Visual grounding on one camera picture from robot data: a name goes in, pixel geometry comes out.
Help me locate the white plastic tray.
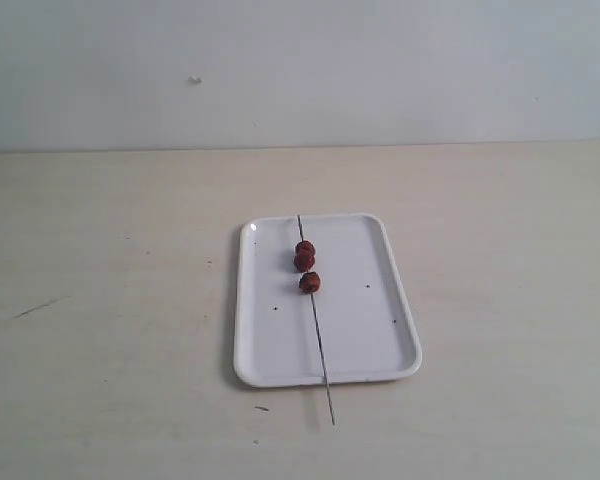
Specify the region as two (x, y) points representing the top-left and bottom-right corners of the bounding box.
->
(233, 213), (422, 388)

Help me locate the thin metal skewer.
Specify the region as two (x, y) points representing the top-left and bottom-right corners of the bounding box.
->
(296, 213), (337, 427)

